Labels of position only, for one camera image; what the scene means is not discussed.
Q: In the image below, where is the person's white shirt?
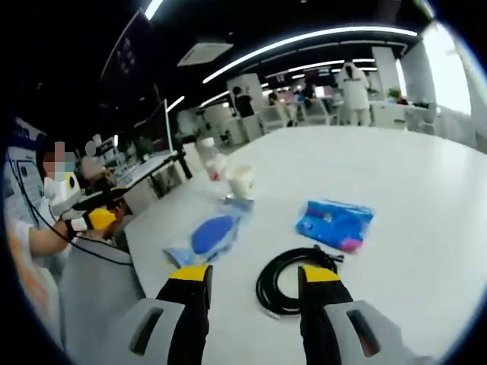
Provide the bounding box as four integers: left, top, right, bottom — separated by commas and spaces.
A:
5, 197, 66, 343

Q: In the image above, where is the blue white wall board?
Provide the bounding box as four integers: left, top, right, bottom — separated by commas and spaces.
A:
6, 116, 45, 216

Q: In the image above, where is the blue tissue packet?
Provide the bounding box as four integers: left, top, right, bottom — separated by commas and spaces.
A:
295, 198, 376, 253

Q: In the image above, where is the clear plastic bottle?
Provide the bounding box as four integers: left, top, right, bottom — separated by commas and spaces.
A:
196, 137, 229, 183

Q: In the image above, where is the white paper cup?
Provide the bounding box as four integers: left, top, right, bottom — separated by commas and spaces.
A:
225, 164, 255, 199

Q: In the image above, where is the clear pouch with blue pad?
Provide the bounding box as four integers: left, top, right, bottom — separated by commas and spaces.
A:
163, 196, 255, 268

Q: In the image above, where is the white light stand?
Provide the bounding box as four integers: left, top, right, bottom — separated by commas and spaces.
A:
162, 97, 193, 179

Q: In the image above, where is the white side desk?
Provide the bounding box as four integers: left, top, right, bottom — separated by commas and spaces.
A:
113, 151, 180, 188

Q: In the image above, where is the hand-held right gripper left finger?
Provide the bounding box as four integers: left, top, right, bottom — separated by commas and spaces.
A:
110, 262, 214, 365

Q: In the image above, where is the grey chair back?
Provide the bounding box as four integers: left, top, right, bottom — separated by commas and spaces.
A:
59, 235, 148, 343

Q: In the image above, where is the ceiling air vent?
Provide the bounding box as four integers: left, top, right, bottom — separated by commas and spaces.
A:
177, 41, 234, 68

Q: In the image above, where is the long ceiling light strip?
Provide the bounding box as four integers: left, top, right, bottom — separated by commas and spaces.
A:
202, 26, 419, 84

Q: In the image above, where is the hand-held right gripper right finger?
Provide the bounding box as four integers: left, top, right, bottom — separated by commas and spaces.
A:
298, 264, 420, 365

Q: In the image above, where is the white pillar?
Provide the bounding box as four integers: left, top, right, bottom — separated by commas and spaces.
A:
227, 74, 264, 142
371, 46, 401, 104

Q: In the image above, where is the white office chair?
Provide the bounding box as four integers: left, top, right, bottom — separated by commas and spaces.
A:
262, 104, 291, 133
304, 100, 333, 126

